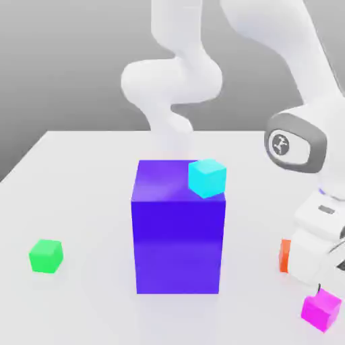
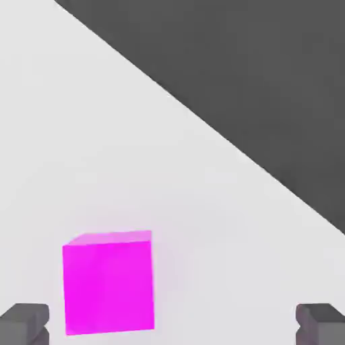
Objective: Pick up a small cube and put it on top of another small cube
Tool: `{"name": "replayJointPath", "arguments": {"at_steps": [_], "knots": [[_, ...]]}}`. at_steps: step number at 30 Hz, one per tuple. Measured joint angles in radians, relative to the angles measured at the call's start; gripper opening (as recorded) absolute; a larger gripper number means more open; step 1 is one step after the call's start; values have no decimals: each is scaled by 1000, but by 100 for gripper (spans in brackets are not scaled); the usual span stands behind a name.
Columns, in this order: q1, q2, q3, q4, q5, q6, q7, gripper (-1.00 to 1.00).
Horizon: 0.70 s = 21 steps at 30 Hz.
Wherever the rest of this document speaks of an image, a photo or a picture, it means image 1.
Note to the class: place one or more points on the small orange cube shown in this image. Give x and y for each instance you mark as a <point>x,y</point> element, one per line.
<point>284,256</point>

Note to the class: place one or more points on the small cyan cube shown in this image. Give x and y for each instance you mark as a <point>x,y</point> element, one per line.
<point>207,179</point>

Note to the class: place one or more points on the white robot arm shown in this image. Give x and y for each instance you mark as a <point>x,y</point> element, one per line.
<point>172,80</point>

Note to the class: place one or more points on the small magenta cube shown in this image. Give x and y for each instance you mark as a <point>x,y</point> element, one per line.
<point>320,310</point>

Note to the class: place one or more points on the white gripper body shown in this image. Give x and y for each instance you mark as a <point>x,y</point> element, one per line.
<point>310,256</point>

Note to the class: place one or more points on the small green cube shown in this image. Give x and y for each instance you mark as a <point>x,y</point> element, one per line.
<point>45,256</point>

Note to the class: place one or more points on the large blue box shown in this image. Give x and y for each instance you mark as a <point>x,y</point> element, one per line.
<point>178,242</point>

